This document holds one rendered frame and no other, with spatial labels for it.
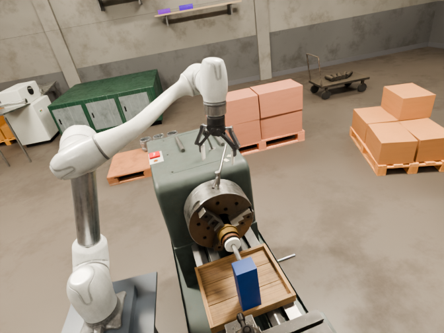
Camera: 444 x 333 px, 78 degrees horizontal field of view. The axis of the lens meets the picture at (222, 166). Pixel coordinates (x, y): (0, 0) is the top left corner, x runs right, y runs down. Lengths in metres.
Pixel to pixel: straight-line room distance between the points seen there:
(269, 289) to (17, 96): 5.85
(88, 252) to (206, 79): 0.93
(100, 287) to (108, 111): 4.72
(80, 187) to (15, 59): 7.06
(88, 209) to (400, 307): 2.06
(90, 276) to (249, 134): 3.01
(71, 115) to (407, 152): 5.40
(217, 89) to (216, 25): 6.39
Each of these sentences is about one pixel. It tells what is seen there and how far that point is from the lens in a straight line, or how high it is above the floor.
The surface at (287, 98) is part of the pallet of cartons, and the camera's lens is 3.92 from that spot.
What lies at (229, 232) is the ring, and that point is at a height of 1.12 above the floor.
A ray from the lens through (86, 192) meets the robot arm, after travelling 1.28.
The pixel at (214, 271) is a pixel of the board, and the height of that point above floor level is 0.89.
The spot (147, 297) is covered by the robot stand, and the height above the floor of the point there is 0.75.
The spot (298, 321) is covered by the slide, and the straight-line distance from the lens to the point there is 1.12.
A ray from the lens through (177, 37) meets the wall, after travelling 7.36.
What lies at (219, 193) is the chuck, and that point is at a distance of 1.20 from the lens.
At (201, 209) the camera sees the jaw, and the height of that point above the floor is 1.19.
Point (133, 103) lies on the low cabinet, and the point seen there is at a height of 0.54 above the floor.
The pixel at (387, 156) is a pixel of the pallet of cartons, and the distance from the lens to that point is 3.50.
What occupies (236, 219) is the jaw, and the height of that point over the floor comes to 1.11.
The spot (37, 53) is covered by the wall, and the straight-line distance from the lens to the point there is 8.00.
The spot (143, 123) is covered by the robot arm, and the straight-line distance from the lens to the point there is 1.05.
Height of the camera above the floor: 1.94
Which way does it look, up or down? 31 degrees down
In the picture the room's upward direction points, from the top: 10 degrees counter-clockwise
